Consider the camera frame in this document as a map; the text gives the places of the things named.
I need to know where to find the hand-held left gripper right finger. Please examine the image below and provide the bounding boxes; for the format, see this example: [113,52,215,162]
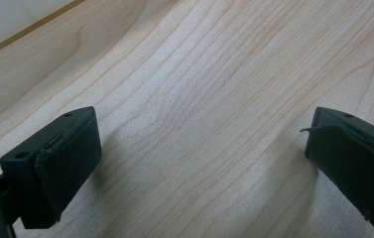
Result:
[300,106,374,231]

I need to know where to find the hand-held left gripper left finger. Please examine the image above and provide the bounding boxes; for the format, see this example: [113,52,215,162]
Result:
[0,105,103,230]

